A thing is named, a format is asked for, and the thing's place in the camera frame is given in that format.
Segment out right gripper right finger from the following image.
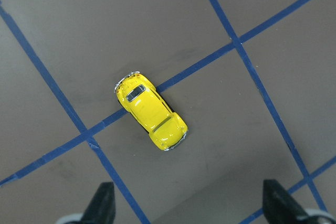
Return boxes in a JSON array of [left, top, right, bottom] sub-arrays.
[[262, 179, 309, 224]]

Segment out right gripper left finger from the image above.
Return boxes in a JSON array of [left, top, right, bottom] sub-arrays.
[[81, 182, 116, 224]]

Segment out yellow beetle toy car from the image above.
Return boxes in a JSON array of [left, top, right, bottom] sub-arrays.
[[114, 71, 188, 151]]

